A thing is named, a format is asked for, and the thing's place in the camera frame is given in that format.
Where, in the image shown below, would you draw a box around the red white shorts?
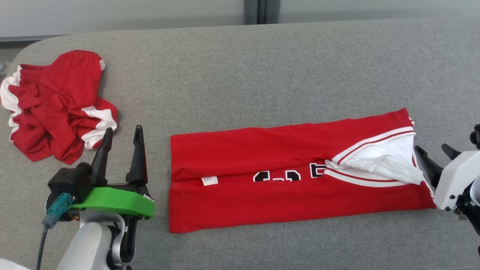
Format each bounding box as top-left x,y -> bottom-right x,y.
0,50 -> 118,166

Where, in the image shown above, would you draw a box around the left black cable teal connector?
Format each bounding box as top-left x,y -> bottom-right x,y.
36,192 -> 75,270

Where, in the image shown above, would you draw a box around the grey upright posts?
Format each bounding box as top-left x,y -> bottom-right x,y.
244,0 -> 281,25

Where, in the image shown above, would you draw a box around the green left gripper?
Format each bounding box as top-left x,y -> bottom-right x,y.
69,124 -> 155,220

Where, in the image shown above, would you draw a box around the red basketball jersey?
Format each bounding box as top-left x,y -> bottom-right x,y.
168,108 -> 438,234

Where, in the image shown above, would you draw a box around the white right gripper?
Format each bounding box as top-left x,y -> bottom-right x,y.
414,143 -> 480,211

